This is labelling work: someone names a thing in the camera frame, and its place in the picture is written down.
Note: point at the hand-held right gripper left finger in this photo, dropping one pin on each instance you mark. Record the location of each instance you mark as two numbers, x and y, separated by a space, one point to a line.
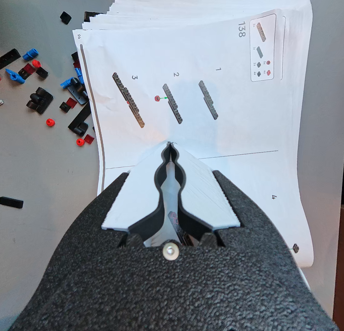
134 196

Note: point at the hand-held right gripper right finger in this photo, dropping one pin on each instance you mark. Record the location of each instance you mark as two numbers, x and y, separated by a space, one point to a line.
207 199

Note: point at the instruction booklet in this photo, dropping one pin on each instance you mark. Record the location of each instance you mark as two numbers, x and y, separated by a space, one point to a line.
215 134

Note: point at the small brick pieces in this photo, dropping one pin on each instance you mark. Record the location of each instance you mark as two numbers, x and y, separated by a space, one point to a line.
40 98

